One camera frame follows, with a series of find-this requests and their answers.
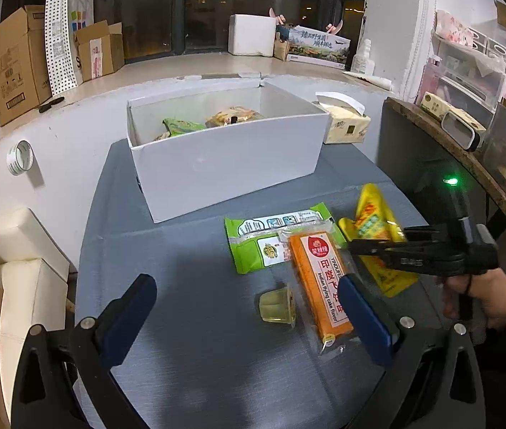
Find tall cardboard box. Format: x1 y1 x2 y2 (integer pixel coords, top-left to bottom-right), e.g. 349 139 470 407
0 5 52 126

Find yellow snack pouch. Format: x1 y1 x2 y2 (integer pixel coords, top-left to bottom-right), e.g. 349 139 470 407
337 183 419 298

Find person's right hand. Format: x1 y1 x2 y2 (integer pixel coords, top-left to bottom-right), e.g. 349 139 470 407
440 268 506 329

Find green seaweed snack bag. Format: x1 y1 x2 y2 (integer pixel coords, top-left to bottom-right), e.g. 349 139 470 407
160 118 206 138

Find white plastic bottle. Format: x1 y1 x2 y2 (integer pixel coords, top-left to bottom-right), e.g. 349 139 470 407
351 39 375 75

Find tissue paper pack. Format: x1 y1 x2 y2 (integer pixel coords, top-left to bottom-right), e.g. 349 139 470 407
316 92 371 144

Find small open cardboard box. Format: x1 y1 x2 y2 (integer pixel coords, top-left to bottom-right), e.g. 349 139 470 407
74 20 125 82

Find printed landscape carton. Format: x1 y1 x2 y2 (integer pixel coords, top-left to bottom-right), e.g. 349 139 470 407
268 8 351 70

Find illustrated chips bag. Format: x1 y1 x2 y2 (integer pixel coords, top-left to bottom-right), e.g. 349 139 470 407
205 107 264 128

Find white tape roll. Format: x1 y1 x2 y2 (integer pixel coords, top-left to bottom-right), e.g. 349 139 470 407
6 139 35 176

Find clear drawer organizer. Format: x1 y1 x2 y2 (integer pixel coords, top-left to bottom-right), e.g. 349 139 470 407
416 10 506 123

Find white storage box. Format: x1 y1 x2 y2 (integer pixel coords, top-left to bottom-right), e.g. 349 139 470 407
127 78 330 223

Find orange flying cake pack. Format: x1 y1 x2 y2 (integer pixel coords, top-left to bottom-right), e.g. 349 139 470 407
277 219 354 356

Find black scissors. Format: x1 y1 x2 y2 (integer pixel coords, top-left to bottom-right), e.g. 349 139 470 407
39 97 65 113

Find white alarm clock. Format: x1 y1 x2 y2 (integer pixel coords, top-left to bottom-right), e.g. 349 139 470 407
441 110 486 152

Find white foam box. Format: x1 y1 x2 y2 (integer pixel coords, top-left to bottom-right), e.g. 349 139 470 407
228 14 276 57

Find green wet wipes pack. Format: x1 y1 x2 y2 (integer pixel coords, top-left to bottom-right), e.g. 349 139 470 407
224 202 347 274

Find brown side shelf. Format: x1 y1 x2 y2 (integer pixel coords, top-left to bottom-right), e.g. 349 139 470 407
377 98 506 260

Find small jelly cup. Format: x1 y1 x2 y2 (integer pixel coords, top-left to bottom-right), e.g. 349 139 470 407
259 285 296 327

